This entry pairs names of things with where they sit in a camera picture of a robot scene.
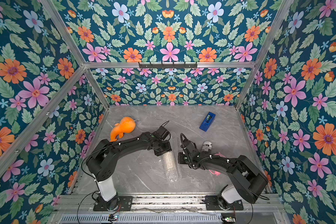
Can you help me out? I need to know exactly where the blue tape dispenser box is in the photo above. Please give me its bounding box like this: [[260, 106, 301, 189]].
[[199, 112, 216, 132]]

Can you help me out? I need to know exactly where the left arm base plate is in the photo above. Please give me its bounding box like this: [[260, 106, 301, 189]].
[[93, 195, 133, 212]]

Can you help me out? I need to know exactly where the aluminium front rail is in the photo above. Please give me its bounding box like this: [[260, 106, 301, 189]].
[[53, 193, 285, 213]]

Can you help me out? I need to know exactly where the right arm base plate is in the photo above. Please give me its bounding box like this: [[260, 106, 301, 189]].
[[202, 195, 244, 211]]

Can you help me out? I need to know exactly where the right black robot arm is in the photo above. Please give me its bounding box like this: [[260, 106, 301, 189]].
[[178, 140, 268, 210]]

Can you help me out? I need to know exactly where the orange plush toy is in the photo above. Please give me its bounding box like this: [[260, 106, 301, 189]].
[[110, 117, 136, 142]]

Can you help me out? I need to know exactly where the pink alarm clock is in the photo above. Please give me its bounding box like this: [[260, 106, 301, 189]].
[[209, 152, 225, 176]]

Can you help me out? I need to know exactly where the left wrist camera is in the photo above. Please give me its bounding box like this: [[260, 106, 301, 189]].
[[156, 126, 170, 141]]

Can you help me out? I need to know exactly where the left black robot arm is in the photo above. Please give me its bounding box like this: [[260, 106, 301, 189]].
[[85, 129, 172, 203]]

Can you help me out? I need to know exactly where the american flag can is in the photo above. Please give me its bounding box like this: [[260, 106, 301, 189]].
[[202, 141, 212, 153]]

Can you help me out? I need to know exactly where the black wall hook rail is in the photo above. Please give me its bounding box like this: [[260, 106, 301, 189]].
[[138, 62, 198, 69]]

